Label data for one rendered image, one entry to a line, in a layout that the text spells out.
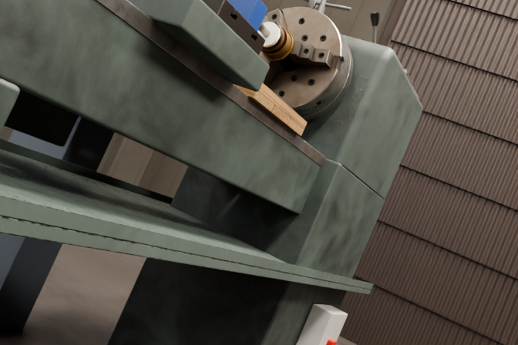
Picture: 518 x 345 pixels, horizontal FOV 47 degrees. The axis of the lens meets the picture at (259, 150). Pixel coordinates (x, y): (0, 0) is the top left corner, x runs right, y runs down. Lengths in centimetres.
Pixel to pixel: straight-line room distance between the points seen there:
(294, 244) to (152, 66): 88
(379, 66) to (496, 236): 297
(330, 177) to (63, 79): 102
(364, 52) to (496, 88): 306
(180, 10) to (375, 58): 96
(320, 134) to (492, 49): 326
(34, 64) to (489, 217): 407
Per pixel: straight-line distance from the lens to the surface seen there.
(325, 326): 199
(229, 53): 107
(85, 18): 90
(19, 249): 188
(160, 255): 99
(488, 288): 463
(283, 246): 176
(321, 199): 174
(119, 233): 88
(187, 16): 96
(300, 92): 169
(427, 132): 473
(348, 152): 178
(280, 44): 161
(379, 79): 182
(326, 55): 166
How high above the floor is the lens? 67
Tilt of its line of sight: 4 degrees up
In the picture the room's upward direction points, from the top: 24 degrees clockwise
